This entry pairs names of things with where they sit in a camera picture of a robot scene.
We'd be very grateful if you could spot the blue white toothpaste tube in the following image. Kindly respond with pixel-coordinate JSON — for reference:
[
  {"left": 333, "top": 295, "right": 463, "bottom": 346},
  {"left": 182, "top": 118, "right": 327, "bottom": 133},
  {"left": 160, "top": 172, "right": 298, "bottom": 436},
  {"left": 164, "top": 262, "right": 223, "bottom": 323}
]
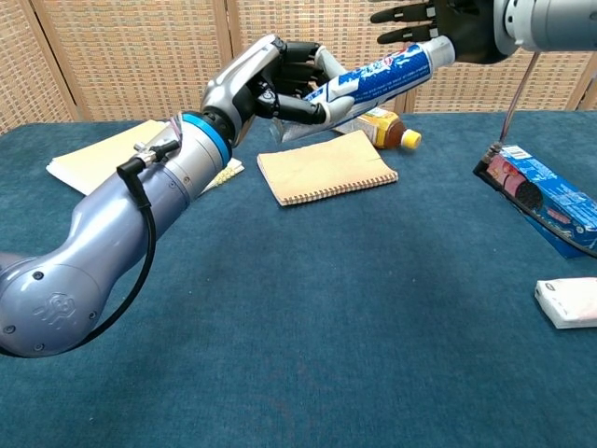
[{"left": 270, "top": 36, "right": 456, "bottom": 144}]

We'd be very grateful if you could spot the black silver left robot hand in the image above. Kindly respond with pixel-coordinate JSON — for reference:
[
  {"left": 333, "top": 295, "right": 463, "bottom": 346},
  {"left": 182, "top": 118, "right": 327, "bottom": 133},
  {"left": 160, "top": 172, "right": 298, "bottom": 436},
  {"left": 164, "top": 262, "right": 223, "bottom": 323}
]
[{"left": 201, "top": 33, "right": 355, "bottom": 150}]

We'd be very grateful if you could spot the yellow spiral notebook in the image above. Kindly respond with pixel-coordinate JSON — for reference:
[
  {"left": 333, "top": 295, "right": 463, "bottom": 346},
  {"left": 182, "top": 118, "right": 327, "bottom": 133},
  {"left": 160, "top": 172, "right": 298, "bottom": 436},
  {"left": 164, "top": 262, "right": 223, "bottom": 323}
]
[{"left": 46, "top": 119, "right": 245, "bottom": 197}]

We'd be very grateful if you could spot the woven wooden folding screen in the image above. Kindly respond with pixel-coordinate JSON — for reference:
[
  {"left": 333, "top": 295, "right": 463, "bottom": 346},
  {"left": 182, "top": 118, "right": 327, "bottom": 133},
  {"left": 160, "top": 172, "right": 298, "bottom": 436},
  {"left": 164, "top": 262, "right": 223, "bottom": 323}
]
[{"left": 0, "top": 0, "right": 597, "bottom": 136}]

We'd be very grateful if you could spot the tan spiral notebook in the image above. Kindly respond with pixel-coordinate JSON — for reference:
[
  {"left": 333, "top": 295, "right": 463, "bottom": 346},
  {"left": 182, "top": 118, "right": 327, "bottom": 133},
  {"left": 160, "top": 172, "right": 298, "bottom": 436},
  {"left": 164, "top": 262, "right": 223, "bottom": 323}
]
[{"left": 257, "top": 129, "right": 399, "bottom": 208}]

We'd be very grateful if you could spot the pink white tissue pack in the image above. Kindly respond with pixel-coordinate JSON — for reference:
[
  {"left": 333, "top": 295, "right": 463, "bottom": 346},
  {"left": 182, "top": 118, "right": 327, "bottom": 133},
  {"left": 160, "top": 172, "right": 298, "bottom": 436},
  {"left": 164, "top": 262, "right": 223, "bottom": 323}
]
[{"left": 534, "top": 277, "right": 597, "bottom": 330}]

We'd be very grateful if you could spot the teal table cloth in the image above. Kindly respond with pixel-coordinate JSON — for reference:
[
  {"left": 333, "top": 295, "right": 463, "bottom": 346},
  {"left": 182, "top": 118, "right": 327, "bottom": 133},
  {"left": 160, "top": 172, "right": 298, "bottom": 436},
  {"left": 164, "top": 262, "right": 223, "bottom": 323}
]
[{"left": 0, "top": 110, "right": 597, "bottom": 448}]

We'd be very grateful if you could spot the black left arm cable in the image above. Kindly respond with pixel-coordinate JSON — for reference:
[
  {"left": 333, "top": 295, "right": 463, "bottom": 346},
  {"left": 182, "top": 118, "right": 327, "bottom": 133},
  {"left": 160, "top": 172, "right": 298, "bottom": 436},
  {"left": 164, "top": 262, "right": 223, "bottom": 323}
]
[{"left": 0, "top": 139, "right": 182, "bottom": 359}]

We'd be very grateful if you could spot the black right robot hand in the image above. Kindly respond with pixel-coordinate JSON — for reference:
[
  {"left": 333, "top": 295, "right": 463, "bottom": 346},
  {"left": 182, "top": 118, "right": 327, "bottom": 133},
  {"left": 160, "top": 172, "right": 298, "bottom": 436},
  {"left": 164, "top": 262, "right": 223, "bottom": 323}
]
[{"left": 370, "top": 0, "right": 509, "bottom": 65}]

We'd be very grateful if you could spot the yellow tea bottle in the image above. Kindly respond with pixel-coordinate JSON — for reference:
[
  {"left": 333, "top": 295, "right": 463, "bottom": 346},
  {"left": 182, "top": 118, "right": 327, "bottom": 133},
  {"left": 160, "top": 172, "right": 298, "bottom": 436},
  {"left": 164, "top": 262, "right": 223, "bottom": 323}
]
[{"left": 333, "top": 106, "right": 423, "bottom": 151}]

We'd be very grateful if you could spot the blue cookie box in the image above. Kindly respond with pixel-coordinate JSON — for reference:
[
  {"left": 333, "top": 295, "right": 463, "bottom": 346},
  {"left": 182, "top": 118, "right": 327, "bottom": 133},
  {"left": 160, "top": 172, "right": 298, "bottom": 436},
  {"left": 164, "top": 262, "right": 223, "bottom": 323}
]
[{"left": 480, "top": 144, "right": 597, "bottom": 259}]

